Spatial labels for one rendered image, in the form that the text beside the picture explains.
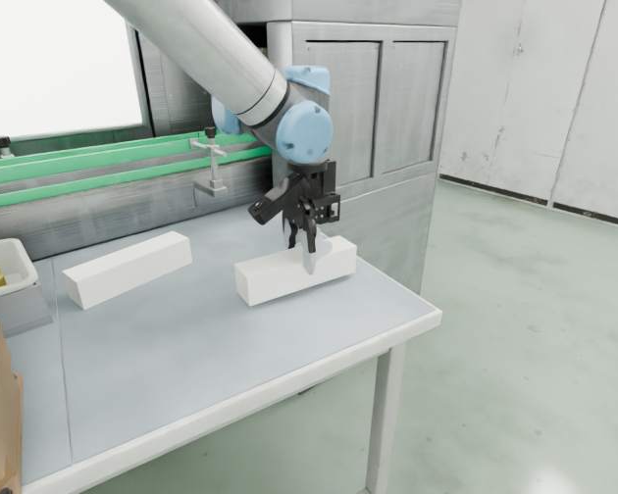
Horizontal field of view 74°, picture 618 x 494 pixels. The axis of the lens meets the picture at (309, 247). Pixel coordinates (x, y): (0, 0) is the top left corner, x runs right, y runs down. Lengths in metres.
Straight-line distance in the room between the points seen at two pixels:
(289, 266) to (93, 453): 0.41
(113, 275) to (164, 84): 0.66
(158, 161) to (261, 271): 0.51
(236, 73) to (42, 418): 0.51
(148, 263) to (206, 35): 0.54
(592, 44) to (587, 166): 0.81
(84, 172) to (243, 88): 0.66
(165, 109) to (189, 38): 0.88
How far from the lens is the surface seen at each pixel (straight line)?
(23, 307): 0.84
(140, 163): 1.13
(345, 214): 1.33
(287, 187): 0.73
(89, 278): 0.86
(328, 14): 1.17
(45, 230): 1.09
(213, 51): 0.48
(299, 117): 0.51
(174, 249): 0.92
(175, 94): 1.36
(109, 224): 1.12
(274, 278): 0.76
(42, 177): 1.08
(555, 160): 3.70
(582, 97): 3.61
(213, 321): 0.76
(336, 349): 0.69
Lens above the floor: 1.19
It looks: 26 degrees down
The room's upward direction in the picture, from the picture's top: straight up
